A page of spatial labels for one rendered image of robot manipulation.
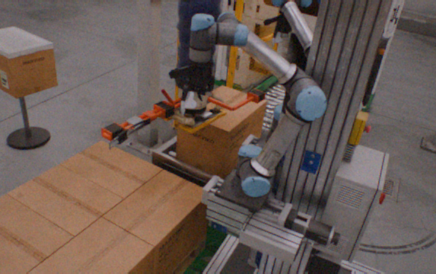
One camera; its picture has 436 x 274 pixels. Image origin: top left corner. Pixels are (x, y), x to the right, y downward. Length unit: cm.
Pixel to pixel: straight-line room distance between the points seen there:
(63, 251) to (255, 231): 105
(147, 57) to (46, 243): 187
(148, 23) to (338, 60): 212
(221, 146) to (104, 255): 99
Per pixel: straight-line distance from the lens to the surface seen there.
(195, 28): 133
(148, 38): 347
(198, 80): 138
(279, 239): 179
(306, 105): 145
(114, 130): 192
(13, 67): 356
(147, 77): 360
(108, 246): 227
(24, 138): 424
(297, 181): 191
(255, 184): 161
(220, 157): 261
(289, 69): 156
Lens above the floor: 221
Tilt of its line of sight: 32 degrees down
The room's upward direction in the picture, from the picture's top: 7 degrees clockwise
